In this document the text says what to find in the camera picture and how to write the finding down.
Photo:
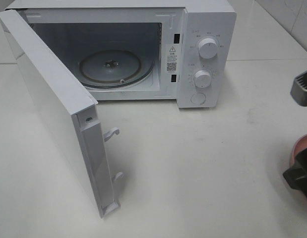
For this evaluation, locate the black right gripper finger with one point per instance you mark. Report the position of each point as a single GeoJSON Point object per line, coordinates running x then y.
{"type": "Point", "coordinates": [296, 177]}

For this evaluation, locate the pink round plate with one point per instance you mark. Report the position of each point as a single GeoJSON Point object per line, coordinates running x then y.
{"type": "Point", "coordinates": [300, 149]}

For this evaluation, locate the round white door button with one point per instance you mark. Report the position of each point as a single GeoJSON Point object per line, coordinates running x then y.
{"type": "Point", "coordinates": [198, 98]}

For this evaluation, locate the white timer knob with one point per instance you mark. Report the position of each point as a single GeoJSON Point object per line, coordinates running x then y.
{"type": "Point", "coordinates": [202, 79]}

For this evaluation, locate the white microwave door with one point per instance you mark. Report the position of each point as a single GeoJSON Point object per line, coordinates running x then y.
{"type": "Point", "coordinates": [67, 109]}

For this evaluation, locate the upper white power knob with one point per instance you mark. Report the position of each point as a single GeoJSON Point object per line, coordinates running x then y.
{"type": "Point", "coordinates": [208, 47]}

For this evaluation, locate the white microwave oven body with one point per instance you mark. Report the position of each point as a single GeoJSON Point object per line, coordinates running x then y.
{"type": "Point", "coordinates": [166, 31]}

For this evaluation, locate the glass microwave turntable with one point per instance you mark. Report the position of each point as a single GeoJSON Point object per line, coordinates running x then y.
{"type": "Point", "coordinates": [110, 69]}

